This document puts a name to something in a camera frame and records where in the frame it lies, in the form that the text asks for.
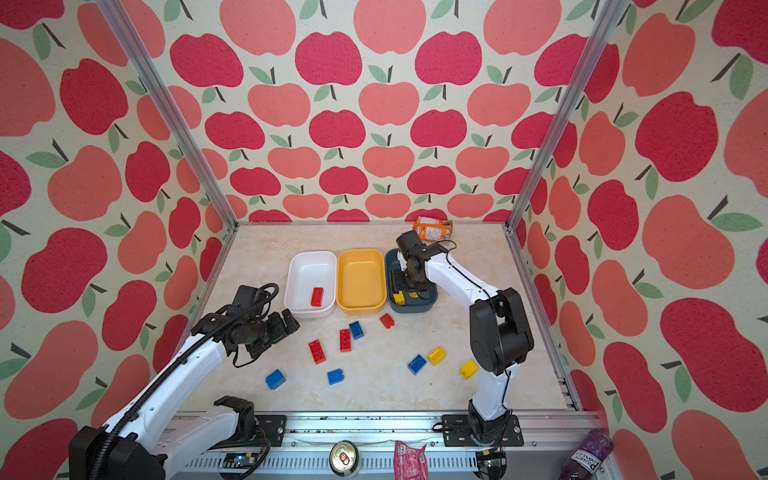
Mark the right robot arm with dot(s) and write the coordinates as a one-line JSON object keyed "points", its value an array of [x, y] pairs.
{"points": [[500, 334]]}

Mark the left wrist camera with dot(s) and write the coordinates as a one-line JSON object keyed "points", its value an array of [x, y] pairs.
{"points": [[246, 297]]}

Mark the small red lego brick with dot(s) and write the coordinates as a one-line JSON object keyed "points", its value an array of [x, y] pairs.
{"points": [[387, 321]]}

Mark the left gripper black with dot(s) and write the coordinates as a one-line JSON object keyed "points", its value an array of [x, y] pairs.
{"points": [[281, 329]]}

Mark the left aluminium frame post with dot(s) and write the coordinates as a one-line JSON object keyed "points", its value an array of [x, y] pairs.
{"points": [[130, 40]]}

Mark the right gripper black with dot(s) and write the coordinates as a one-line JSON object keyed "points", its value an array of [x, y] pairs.
{"points": [[418, 287]]}

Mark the blue lego beside red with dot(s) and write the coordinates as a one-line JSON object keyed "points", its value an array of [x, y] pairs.
{"points": [[356, 330]]}

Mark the front aluminium rail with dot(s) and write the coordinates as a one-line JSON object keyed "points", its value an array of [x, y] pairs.
{"points": [[550, 437]]}

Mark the white plastic container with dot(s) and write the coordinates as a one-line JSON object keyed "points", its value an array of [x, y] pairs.
{"points": [[308, 270]]}

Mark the dark teal plastic container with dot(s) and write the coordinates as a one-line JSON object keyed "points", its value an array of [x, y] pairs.
{"points": [[396, 281]]}

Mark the blue lego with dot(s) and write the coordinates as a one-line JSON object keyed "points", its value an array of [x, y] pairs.
{"points": [[416, 364], [356, 330], [275, 379], [335, 376]]}

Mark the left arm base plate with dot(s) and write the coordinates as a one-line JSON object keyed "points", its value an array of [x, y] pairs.
{"points": [[273, 429]]}

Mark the red lego brick upright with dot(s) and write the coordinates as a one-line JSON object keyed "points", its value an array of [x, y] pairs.
{"points": [[345, 341]]}

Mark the purple plastic bottle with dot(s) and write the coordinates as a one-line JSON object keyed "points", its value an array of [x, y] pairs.
{"points": [[584, 462]]}

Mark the pink snack wrapper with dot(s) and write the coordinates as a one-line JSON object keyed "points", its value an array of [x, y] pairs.
{"points": [[410, 463]]}

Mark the red lego brick tilted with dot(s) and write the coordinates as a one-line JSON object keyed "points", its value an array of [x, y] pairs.
{"points": [[317, 352]]}

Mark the yellow plastic container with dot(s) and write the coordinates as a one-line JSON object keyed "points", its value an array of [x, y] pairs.
{"points": [[361, 283]]}

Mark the right aluminium frame post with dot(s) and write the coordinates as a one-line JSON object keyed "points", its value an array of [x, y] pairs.
{"points": [[575, 91]]}

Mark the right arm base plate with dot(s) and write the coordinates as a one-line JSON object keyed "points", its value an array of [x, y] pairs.
{"points": [[456, 432]]}

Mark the aluminium frame post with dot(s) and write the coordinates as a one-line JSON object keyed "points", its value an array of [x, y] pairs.
{"points": [[575, 91], [130, 40]]}

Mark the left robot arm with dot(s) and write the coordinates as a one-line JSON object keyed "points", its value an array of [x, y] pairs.
{"points": [[133, 444]]}

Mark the green circuit board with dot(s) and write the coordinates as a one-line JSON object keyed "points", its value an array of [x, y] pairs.
{"points": [[238, 460]]}

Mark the orange snack packet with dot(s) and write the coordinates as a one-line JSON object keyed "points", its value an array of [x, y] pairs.
{"points": [[432, 229]]}

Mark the metal drink can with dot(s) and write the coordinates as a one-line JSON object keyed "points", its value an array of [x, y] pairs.
{"points": [[344, 459]]}

